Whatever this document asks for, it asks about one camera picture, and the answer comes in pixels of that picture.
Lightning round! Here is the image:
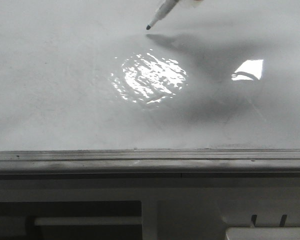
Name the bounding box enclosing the white whiteboard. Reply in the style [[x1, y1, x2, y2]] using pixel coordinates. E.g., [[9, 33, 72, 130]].
[[0, 0, 300, 151]]

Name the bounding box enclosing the white black whiteboard marker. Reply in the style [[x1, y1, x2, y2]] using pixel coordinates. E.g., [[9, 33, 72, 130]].
[[145, 0, 205, 31]]

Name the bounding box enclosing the white plastic marker tray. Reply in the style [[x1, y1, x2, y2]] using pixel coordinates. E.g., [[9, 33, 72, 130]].
[[224, 227, 300, 240]]

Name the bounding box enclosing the white cabinet panel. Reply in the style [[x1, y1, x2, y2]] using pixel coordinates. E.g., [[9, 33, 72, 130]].
[[0, 177, 300, 240]]

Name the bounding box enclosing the white horizontal bar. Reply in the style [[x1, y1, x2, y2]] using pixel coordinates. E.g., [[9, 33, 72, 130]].
[[34, 216, 142, 226]]

